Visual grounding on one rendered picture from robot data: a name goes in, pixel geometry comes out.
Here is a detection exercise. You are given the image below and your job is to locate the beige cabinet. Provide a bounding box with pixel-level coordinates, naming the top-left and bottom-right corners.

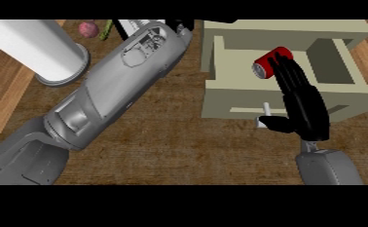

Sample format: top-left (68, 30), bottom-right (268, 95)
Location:
top-left (201, 19), bottom-right (368, 53)

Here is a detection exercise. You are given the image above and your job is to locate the beige open drawer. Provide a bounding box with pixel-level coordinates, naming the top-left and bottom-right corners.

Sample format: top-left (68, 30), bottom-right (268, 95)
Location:
top-left (200, 35), bottom-right (368, 91)

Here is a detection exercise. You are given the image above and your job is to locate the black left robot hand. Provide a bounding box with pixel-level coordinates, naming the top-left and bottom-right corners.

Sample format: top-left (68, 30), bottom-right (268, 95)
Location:
top-left (165, 19), bottom-right (196, 32)

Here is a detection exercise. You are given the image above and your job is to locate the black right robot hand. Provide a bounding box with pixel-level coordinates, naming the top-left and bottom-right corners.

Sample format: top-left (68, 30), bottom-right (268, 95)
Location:
top-left (258, 55), bottom-right (333, 142)

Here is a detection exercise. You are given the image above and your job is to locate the red can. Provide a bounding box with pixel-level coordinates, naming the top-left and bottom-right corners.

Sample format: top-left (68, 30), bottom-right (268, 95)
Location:
top-left (252, 46), bottom-right (295, 80)

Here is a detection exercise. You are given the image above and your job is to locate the green long vegetable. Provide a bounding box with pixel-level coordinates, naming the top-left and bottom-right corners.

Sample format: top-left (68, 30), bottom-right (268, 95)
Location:
top-left (98, 19), bottom-right (116, 42)

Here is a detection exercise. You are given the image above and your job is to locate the white drawer handle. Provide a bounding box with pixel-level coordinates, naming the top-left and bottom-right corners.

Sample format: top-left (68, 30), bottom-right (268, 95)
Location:
top-left (255, 101), bottom-right (274, 130)

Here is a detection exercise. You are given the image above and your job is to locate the beige drawer front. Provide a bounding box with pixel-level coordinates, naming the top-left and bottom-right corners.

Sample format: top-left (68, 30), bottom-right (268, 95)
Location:
top-left (200, 87), bottom-right (368, 126)

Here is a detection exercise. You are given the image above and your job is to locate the purple round vegetable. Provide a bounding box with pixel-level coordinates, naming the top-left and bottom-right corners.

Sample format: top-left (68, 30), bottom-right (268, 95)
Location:
top-left (79, 20), bottom-right (101, 39)

